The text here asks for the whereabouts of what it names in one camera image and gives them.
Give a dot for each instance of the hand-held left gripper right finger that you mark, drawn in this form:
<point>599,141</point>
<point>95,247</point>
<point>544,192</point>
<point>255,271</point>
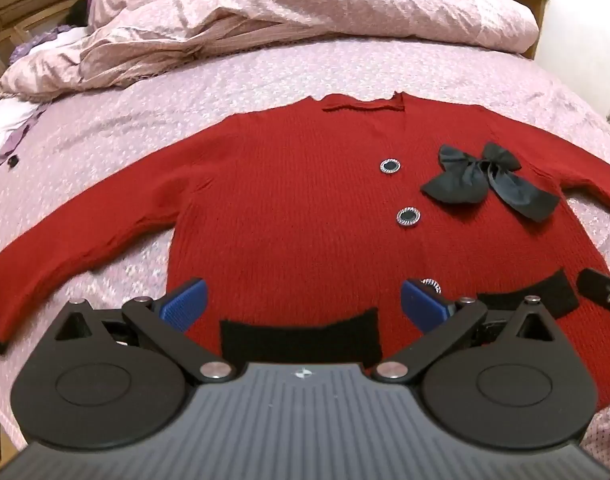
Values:
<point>421,306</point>

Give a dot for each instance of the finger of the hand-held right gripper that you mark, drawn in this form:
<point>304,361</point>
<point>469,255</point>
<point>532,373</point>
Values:
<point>602,287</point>

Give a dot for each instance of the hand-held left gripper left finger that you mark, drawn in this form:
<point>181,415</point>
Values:
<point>185,306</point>

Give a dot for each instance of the red knit sweater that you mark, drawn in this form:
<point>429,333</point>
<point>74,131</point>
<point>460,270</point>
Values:
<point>285,200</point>

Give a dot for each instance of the pink floral bed sheet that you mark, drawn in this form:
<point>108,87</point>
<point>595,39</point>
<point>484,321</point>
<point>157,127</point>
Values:
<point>110,125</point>

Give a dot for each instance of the purple floral pillow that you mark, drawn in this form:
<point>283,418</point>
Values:
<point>40,47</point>

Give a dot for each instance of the pink floral duvet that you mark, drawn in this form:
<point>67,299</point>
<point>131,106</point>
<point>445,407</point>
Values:
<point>285,5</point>

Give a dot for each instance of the wooden headboard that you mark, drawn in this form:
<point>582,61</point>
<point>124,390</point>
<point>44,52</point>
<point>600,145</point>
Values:
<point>30,0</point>

